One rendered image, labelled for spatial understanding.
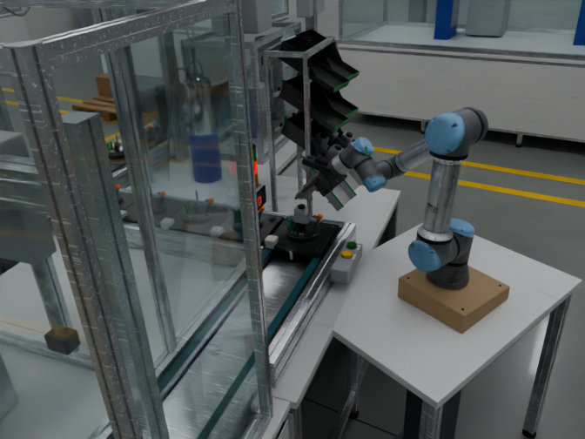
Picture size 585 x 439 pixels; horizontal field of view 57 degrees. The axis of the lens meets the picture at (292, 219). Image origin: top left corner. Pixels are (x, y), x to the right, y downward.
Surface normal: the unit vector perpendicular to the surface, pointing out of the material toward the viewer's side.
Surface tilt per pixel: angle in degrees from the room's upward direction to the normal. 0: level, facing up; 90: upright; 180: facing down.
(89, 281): 90
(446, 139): 79
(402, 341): 0
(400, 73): 90
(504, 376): 0
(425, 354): 0
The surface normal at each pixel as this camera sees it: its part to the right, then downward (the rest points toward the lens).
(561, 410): -0.04, -0.88
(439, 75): -0.50, 0.44
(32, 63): 0.93, 0.15
